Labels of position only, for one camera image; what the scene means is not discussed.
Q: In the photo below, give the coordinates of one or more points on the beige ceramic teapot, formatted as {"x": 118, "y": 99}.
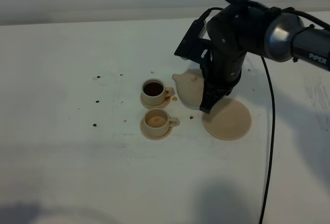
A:
{"x": 189, "y": 87}

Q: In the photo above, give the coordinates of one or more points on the beige cup saucer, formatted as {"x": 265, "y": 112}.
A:
{"x": 165, "y": 103}
{"x": 153, "y": 137}

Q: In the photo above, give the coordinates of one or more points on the far beige cup saucer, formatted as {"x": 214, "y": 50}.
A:
{"x": 165, "y": 103}

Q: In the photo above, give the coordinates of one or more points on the far beige teacup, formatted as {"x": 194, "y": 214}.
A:
{"x": 154, "y": 92}

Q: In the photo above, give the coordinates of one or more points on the beige teacup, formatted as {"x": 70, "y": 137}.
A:
{"x": 158, "y": 121}
{"x": 154, "y": 92}

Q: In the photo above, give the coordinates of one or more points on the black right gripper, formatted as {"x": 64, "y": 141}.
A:
{"x": 238, "y": 29}

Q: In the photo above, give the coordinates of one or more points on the near beige teacup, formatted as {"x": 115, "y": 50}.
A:
{"x": 158, "y": 121}

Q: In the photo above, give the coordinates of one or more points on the beige teapot saucer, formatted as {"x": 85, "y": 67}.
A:
{"x": 228, "y": 120}

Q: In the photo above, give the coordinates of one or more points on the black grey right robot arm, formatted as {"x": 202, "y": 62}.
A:
{"x": 293, "y": 34}

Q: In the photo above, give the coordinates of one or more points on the near beige cup saucer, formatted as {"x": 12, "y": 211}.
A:
{"x": 153, "y": 137}

